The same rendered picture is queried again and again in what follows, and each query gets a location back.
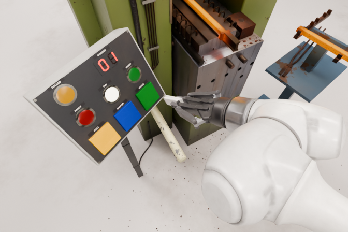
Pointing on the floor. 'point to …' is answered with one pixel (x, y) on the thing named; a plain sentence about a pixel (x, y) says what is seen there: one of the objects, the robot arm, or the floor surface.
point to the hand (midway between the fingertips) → (173, 101)
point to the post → (131, 157)
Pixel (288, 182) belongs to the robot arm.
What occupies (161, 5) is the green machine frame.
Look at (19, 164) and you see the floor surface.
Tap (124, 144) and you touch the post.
